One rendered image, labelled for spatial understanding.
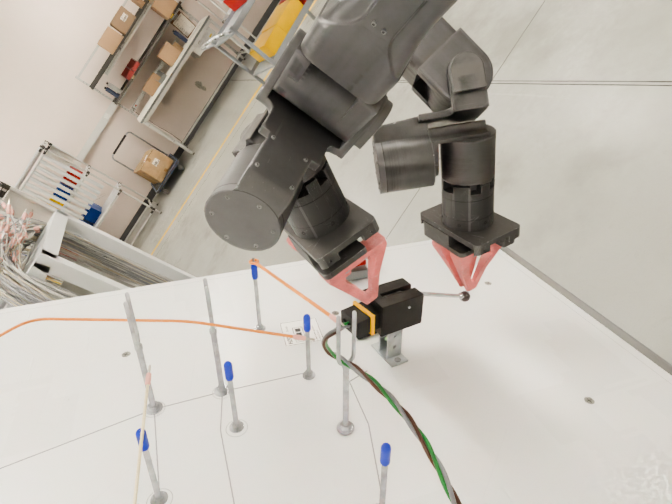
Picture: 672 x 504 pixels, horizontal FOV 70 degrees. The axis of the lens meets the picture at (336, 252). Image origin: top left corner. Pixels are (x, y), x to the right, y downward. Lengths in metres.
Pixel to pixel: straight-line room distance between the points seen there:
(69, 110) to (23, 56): 0.87
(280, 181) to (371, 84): 0.09
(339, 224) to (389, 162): 0.10
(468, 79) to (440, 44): 0.05
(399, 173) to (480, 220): 0.11
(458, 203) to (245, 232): 0.26
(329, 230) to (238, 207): 0.12
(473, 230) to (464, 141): 0.10
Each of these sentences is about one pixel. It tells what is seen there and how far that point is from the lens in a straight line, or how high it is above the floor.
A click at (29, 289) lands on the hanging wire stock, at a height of 1.42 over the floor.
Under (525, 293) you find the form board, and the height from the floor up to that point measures 0.91.
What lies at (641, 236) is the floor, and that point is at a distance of 1.84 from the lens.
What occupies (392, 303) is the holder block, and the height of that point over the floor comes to 1.16.
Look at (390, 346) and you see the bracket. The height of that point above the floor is 1.11.
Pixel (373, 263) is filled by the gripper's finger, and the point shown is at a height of 1.23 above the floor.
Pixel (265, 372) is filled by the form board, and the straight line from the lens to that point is 0.58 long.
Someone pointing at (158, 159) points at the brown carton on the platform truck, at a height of 0.38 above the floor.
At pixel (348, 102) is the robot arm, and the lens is 0.35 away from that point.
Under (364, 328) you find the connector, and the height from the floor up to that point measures 1.17.
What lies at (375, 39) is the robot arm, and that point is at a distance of 0.30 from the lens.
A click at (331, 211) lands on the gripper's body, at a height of 1.30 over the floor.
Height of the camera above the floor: 1.50
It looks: 31 degrees down
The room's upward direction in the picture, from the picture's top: 58 degrees counter-clockwise
